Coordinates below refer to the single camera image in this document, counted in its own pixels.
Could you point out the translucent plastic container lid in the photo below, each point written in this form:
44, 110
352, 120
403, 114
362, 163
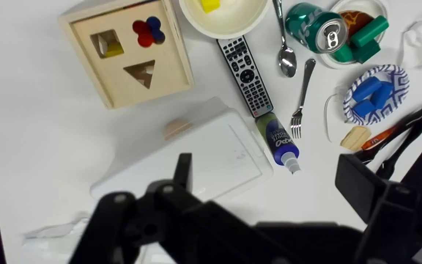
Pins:
211, 147

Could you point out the white cutting board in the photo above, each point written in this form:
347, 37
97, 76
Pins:
138, 147

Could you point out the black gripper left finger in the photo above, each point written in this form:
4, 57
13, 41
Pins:
138, 224

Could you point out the small white plate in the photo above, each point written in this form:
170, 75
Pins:
376, 7

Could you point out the blue block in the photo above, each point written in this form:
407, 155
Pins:
365, 109
384, 95
366, 88

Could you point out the blue labelled glue bottle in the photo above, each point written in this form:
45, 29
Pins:
278, 139

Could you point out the green soda can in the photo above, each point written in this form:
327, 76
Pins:
308, 23

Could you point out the white bowl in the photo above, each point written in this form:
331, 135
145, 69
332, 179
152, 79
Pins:
234, 22

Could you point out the wooden shape sorter box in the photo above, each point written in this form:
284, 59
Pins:
123, 82

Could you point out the black remote control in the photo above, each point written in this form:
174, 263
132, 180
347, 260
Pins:
245, 73

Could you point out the green cylinder block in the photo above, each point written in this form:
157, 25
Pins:
369, 31

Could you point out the metal fork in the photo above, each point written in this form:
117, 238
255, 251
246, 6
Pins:
305, 89

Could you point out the green rectangular block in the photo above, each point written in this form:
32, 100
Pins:
362, 53

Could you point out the clear plastic bag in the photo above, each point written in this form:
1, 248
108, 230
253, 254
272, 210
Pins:
54, 229

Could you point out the tan wooden block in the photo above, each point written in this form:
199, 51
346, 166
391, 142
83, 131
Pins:
354, 138

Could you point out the yellow block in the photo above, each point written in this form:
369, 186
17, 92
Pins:
209, 4

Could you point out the blue patterned paper plate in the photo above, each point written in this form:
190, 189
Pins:
398, 81

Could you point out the brown orange toy piece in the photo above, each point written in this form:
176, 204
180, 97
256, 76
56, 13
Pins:
354, 21

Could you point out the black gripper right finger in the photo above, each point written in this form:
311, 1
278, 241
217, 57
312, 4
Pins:
391, 214

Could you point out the metal spoon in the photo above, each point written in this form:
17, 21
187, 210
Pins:
286, 59

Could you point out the tan item inside container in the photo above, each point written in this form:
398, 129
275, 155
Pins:
177, 128

